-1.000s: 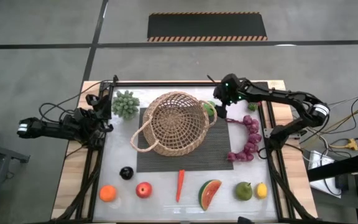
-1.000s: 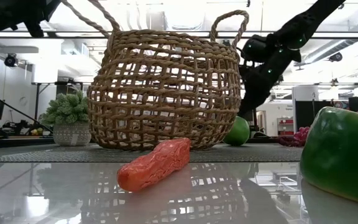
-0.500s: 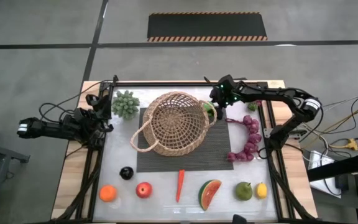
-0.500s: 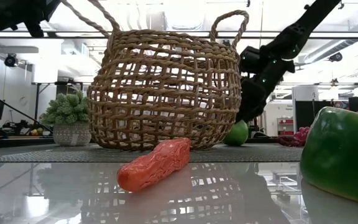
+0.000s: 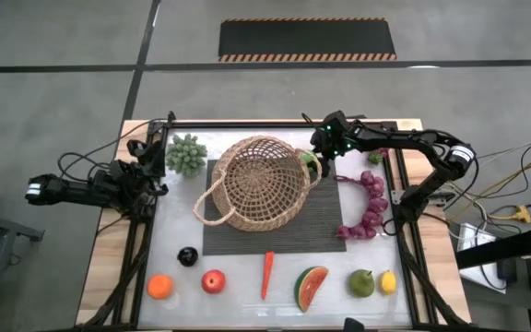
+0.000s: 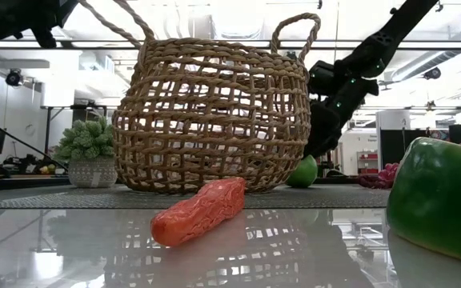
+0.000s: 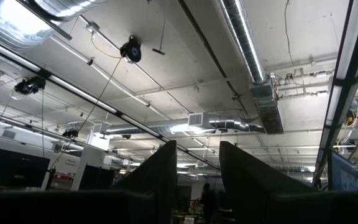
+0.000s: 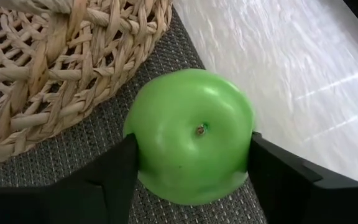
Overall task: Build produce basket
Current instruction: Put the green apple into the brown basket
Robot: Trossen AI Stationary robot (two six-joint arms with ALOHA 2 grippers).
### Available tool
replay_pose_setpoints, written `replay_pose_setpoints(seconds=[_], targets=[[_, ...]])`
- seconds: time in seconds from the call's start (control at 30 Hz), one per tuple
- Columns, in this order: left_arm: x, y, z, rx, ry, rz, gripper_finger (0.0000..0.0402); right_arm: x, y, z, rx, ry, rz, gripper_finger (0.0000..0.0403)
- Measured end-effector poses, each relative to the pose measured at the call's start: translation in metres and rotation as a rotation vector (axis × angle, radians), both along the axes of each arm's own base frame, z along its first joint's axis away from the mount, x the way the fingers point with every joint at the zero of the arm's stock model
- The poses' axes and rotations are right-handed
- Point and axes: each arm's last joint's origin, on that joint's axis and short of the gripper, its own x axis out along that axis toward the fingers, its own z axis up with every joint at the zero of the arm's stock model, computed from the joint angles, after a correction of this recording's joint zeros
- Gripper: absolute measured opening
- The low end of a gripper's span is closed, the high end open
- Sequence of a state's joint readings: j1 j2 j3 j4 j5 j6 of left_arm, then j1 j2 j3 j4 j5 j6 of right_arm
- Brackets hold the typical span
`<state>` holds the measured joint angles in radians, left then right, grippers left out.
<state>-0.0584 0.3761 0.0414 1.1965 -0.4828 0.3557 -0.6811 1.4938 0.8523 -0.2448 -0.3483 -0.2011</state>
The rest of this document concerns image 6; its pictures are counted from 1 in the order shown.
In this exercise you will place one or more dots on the bright green apple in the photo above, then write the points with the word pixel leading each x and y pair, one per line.
pixel 304 174

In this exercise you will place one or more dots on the small pink berry bunch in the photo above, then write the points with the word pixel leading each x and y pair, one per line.
pixel 386 176

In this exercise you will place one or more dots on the green pear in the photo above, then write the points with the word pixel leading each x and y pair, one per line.
pixel 434 192

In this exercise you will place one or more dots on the red watermelon slice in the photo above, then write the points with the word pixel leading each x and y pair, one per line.
pixel 198 212

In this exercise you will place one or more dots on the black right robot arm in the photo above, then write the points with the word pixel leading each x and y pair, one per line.
pixel 378 44

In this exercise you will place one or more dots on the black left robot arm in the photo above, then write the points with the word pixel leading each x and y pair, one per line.
pixel 10 20

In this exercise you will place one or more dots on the shelf with red bins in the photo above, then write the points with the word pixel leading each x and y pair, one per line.
pixel 368 162

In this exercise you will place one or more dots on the black ceiling spotlight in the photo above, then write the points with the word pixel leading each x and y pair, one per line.
pixel 14 78
pixel 432 73

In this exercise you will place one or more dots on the green grape bunch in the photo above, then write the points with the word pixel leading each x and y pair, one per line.
pixel 88 152

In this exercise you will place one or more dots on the dark grey woven placemat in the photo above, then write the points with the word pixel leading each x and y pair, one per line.
pixel 54 198

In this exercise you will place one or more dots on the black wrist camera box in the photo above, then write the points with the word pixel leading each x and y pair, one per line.
pixel 322 78

